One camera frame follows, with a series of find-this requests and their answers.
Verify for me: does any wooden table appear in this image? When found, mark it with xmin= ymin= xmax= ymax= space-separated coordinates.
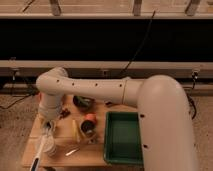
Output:
xmin=20 ymin=94 xmax=144 ymax=169

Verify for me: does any pile of brown beans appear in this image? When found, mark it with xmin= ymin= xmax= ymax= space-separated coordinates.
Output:
xmin=59 ymin=108 xmax=70 ymax=119

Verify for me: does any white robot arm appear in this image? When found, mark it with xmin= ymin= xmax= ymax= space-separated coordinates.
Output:
xmin=36 ymin=67 xmax=199 ymax=171

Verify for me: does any striped dark block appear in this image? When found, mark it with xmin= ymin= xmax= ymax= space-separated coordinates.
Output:
xmin=105 ymin=102 xmax=117 ymax=107

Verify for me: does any green plastic tray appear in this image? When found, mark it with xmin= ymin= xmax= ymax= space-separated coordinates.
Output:
xmin=103 ymin=111 xmax=143 ymax=165

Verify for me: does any orange tipped cup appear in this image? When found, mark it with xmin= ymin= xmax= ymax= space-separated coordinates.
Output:
xmin=81 ymin=113 xmax=97 ymax=133

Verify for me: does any crumpled foil piece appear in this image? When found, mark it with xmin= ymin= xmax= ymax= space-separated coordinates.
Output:
xmin=88 ymin=133 xmax=98 ymax=144

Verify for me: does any black cable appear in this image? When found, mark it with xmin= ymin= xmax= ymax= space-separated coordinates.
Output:
xmin=116 ymin=9 xmax=157 ymax=78

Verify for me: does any metal spoon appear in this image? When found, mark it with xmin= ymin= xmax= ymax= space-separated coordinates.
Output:
xmin=65 ymin=147 xmax=80 ymax=156

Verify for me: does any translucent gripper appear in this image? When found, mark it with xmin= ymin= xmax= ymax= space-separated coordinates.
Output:
xmin=40 ymin=116 xmax=57 ymax=135

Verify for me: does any white paper cup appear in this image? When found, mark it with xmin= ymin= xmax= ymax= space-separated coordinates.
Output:
xmin=43 ymin=136 xmax=56 ymax=156

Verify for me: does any dark brown bowl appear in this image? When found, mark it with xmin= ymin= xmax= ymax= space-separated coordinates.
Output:
xmin=73 ymin=96 xmax=94 ymax=110

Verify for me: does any green vegetable toy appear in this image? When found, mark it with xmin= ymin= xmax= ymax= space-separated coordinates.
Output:
xmin=77 ymin=96 xmax=90 ymax=107

